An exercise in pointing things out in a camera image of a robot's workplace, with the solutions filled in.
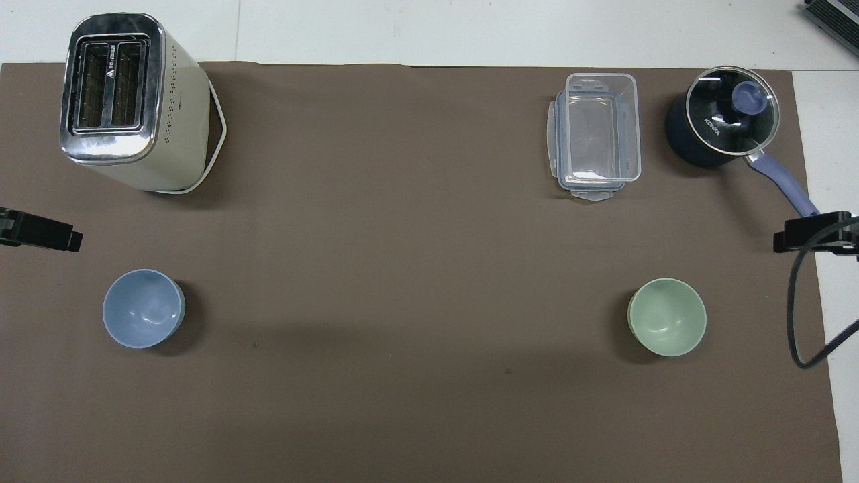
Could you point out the green bowl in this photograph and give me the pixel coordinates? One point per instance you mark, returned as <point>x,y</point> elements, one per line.
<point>667,317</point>

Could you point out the blue bowl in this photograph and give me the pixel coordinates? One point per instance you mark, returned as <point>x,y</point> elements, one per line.
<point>143,309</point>

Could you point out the clear container lid blue seal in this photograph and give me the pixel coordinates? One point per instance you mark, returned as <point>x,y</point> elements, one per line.
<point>553,127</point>

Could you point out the clear plastic food container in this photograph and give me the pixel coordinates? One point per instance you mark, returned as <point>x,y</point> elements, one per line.
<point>599,134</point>

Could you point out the dark blue saucepan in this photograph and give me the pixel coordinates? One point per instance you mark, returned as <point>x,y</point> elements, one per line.
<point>684,144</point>

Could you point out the silver cream toaster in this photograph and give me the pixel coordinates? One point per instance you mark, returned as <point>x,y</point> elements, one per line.
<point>174,127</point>

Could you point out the glass saucepan lid blue knob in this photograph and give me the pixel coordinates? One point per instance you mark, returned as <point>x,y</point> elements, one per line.
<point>721,114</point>

